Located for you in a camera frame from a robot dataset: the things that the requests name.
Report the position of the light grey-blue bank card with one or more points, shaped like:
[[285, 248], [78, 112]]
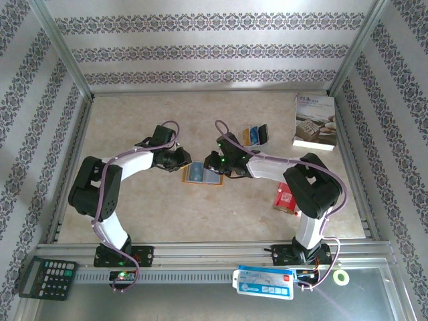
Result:
[[212, 177]]

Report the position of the orange-framed blue picture card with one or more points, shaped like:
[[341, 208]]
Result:
[[202, 183]]

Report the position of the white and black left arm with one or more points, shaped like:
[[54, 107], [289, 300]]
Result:
[[112, 229]]

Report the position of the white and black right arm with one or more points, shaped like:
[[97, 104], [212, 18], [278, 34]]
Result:
[[311, 227]]

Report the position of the clear acrylic card stand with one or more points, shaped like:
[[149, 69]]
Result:
[[255, 144]]

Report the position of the gold bank card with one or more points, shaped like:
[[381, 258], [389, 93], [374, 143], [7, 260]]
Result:
[[246, 137]]

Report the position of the bright blue bank card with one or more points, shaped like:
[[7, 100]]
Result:
[[254, 135]]

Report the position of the black bank card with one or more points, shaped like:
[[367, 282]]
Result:
[[263, 132]]

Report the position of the red cardboard box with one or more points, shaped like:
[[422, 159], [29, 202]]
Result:
[[284, 197]]

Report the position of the white book with stones cover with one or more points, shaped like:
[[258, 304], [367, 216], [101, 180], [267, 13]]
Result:
[[314, 120]]

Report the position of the blue and white wipes pack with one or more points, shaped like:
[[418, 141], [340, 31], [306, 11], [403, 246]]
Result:
[[264, 282]]

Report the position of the controller board with LEDs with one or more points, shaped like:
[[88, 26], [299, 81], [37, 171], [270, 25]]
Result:
[[123, 275]]

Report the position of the green tape roll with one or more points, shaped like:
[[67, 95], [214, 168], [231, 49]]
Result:
[[336, 277]]

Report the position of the black desk calculator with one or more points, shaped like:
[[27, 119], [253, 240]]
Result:
[[50, 277]]

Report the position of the aluminium frame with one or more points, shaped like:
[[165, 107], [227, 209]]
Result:
[[207, 249]]

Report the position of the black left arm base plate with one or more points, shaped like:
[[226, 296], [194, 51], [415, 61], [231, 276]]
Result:
[[145, 255]]

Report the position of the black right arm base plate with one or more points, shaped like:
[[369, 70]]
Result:
[[281, 255]]

